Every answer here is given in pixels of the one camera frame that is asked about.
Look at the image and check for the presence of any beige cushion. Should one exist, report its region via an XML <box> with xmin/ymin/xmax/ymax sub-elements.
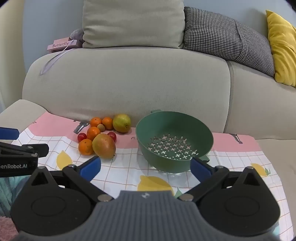
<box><xmin>82</xmin><ymin>0</ymin><xmax>185</xmax><ymax>49</ymax></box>

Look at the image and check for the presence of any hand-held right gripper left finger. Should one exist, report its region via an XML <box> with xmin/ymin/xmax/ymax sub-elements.
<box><xmin>25</xmin><ymin>156</ymin><xmax>115</xmax><ymax>202</ymax></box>

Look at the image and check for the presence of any grey plush toy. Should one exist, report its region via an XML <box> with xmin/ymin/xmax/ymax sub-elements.
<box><xmin>69</xmin><ymin>28</ymin><xmax>85</xmax><ymax>48</ymax></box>

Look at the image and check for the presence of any pink checked printed cloth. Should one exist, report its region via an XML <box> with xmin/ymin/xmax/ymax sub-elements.
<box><xmin>14</xmin><ymin>112</ymin><xmax>293</xmax><ymax>223</ymax></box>

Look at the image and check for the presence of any red-green mango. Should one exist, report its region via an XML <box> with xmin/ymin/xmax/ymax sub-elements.
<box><xmin>92</xmin><ymin>133</ymin><xmax>116</xmax><ymax>159</ymax></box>

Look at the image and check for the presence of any lilac ribbon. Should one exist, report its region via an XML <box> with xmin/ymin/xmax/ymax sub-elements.
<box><xmin>40</xmin><ymin>40</ymin><xmax>77</xmax><ymax>75</ymax></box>

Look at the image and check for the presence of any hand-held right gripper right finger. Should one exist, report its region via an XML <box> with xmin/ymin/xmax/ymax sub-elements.
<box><xmin>179</xmin><ymin>157</ymin><xmax>269</xmax><ymax>202</ymax></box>

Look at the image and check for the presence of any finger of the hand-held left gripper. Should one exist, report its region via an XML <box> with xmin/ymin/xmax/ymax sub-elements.
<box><xmin>0</xmin><ymin>142</ymin><xmax>49</xmax><ymax>158</ymax></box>
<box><xmin>0</xmin><ymin>127</ymin><xmax>20</xmax><ymax>140</ymax></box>

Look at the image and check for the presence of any pink gift box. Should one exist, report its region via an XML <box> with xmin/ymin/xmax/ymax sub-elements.
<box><xmin>47</xmin><ymin>37</ymin><xmax>78</xmax><ymax>53</ymax></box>

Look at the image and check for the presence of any teal striped blanket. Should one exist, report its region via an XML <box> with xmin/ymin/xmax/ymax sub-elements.
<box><xmin>0</xmin><ymin>176</ymin><xmax>26</xmax><ymax>218</ymax></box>

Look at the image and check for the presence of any pink fluffy rug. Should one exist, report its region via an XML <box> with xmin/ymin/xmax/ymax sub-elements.
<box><xmin>0</xmin><ymin>218</ymin><xmax>19</xmax><ymax>241</ymax></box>

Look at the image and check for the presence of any yellow cushion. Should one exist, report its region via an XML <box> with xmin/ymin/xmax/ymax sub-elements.
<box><xmin>265</xmin><ymin>10</ymin><xmax>296</xmax><ymax>88</ymax></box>

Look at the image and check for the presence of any yellow-green lemon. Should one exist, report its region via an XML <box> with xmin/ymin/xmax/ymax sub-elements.
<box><xmin>112</xmin><ymin>113</ymin><xmax>131</xmax><ymax>133</ymax></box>

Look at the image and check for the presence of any beige fabric sofa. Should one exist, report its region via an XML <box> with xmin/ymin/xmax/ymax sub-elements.
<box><xmin>0</xmin><ymin>46</ymin><xmax>296</xmax><ymax>223</ymax></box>

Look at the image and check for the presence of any green colander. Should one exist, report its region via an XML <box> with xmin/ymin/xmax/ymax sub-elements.
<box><xmin>135</xmin><ymin>110</ymin><xmax>213</xmax><ymax>174</ymax></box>

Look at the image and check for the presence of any houndstooth cushion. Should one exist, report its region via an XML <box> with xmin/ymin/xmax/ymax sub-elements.
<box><xmin>183</xmin><ymin>6</ymin><xmax>275</xmax><ymax>77</ymax></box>

